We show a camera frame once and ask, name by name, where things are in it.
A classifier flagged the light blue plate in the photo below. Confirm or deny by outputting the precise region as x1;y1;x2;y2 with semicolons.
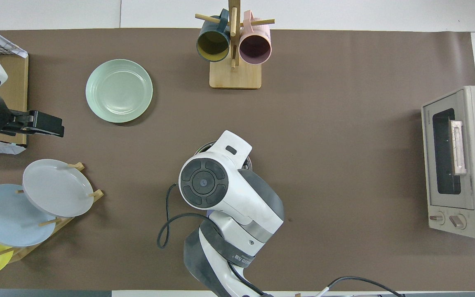
0;184;56;248

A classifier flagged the black wire basket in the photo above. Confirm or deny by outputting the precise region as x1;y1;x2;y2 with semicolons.
0;35;20;57

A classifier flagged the grey plate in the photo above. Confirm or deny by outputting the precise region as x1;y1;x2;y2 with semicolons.
22;159;95;218

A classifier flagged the wooden shelf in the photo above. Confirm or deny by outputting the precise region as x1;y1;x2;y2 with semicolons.
0;31;29;146

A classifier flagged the mint green plate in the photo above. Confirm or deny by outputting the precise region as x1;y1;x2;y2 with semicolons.
85;59;154;123

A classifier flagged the dark teal mug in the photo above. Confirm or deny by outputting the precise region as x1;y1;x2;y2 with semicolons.
196;9;232;62

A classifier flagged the pink ribbed mug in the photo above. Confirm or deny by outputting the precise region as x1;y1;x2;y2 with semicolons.
239;10;272;65

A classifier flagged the wooden mug rack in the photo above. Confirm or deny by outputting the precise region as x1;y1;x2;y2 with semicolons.
195;0;275;90

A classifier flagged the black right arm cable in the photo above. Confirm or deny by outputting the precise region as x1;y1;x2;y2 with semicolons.
157;184;405;297

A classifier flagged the wooden plate rack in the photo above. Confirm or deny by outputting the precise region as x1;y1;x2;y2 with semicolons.
0;162;104;264

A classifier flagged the dark blue saucepan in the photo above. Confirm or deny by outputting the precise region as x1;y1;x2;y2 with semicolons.
194;141;254;218

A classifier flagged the brown table mat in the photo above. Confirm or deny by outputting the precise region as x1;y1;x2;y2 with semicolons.
0;28;475;291

